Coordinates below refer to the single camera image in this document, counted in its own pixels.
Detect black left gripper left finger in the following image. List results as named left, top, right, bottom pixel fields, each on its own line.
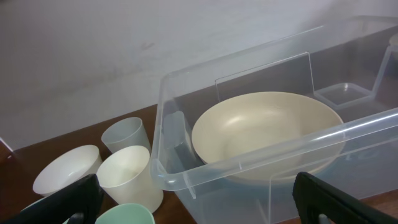
left=3, top=174, right=104, bottom=224

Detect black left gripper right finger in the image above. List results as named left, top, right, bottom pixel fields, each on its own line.
left=292, top=172, right=397, bottom=224

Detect small white bowl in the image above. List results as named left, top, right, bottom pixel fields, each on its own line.
left=32, top=145, right=103, bottom=197

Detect large beige bowl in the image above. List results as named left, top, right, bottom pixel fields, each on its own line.
left=192, top=91, right=345, bottom=185

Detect mint green cup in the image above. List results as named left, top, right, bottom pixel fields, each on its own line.
left=95, top=203, right=155, bottom=224

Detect cream white cup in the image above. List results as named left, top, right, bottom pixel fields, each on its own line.
left=96, top=146, right=164, bottom=213

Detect translucent grey cup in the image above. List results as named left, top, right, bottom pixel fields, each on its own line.
left=101, top=117, right=151, bottom=153

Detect clear plastic storage bin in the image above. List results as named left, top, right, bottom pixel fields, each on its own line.
left=151, top=16, right=397, bottom=223

